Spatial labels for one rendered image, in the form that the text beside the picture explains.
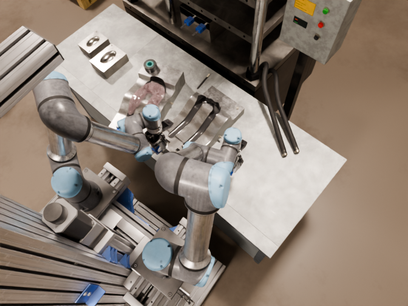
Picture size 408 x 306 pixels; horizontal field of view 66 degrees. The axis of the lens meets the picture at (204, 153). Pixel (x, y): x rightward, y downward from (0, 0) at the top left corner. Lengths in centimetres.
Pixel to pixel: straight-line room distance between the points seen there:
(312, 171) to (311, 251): 87
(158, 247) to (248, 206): 66
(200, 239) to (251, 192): 74
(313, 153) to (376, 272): 113
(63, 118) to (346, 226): 216
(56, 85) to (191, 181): 55
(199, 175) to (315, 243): 179
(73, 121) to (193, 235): 53
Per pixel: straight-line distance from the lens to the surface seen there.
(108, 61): 229
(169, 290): 143
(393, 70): 353
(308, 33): 182
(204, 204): 92
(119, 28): 254
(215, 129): 178
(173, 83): 197
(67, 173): 143
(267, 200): 174
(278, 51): 229
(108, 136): 120
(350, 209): 272
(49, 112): 110
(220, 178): 88
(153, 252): 123
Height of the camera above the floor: 245
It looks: 65 degrees down
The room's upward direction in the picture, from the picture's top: 8 degrees counter-clockwise
